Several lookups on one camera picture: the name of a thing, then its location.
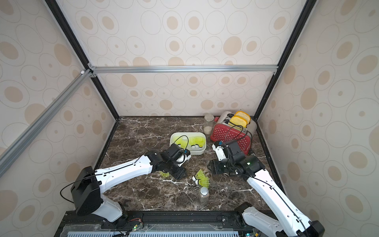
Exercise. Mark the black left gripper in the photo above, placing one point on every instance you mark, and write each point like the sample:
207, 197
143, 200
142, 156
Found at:
180, 173

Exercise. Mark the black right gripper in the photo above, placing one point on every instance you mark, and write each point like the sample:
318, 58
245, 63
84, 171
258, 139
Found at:
220, 165

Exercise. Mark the green shuttlecock group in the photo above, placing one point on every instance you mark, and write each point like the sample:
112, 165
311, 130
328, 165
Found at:
164, 174
182, 141

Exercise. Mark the green shuttlecock low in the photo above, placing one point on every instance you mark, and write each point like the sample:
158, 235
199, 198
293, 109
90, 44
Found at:
203, 182

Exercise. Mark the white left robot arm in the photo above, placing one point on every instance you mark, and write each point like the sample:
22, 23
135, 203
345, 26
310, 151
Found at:
89, 188

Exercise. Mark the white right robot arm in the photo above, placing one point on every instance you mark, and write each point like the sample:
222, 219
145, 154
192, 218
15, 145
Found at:
289, 221

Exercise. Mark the white storage box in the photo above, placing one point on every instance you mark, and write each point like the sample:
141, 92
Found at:
194, 152

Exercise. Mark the red dotted toaster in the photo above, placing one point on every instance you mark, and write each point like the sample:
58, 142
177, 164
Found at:
224, 131

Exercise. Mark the front yellow toast slice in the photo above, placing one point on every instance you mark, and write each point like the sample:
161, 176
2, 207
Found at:
237, 120

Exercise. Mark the yellow toast slice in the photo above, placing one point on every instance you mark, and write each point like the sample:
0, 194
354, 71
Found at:
244, 116
237, 120

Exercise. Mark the metal lidded shaker jar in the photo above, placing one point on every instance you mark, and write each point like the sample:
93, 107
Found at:
203, 194

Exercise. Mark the back yellow toast slice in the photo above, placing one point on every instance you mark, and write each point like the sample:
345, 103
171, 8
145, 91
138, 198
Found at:
244, 116

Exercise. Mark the clear jar with powder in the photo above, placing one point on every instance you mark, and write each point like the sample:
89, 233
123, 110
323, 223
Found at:
208, 123

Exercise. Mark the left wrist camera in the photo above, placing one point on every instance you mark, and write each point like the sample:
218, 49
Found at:
184, 156

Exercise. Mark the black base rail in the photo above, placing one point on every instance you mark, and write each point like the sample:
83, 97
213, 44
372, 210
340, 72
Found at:
177, 223

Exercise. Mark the silver horizontal aluminium rail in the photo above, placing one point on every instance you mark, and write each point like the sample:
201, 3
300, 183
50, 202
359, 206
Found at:
181, 69

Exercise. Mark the silver left aluminium rail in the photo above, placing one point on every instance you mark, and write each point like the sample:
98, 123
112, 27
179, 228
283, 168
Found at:
25, 139

